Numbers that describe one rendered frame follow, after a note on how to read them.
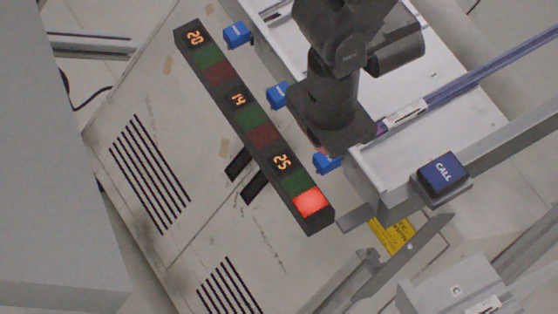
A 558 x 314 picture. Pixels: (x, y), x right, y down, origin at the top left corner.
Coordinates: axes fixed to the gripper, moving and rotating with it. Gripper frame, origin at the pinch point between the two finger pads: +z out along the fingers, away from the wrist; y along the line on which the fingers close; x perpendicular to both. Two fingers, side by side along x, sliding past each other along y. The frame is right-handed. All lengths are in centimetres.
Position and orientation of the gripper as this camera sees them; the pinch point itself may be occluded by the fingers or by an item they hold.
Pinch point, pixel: (329, 147)
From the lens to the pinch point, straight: 129.8
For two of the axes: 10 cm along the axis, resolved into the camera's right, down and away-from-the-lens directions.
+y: -5.2, -7.5, 4.1
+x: -8.5, 4.6, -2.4
